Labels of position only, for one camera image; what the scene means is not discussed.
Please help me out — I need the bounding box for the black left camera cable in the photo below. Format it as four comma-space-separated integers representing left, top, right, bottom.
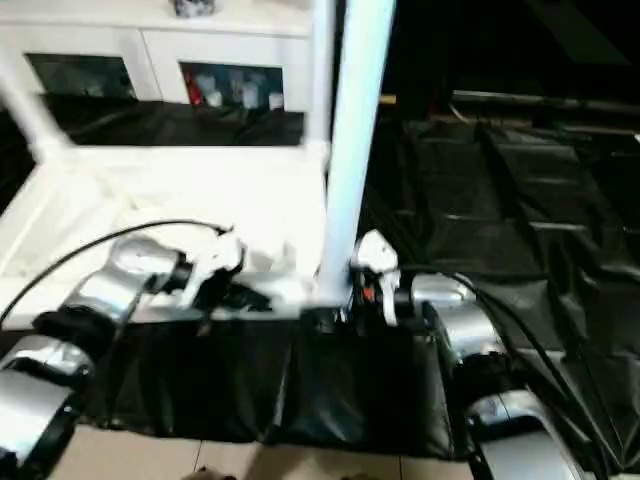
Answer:
0, 219, 236, 327

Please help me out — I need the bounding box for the white plastic table leg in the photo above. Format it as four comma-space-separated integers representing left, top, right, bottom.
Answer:
316, 0, 397, 310
0, 47, 77, 157
301, 0, 342, 152

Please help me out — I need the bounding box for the black table mat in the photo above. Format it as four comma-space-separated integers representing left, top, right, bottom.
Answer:
0, 94, 640, 474

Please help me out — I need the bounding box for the dark bundle on cabinet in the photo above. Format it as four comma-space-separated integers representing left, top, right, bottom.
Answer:
172, 0, 220, 20

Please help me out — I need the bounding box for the dark long bar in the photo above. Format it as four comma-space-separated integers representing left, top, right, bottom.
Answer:
448, 89, 640, 117

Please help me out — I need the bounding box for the white glass-door cabinet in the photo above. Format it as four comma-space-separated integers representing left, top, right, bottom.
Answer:
0, 0, 317, 112

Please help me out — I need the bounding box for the white plastic table top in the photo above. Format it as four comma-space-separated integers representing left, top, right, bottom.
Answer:
0, 139, 350, 331

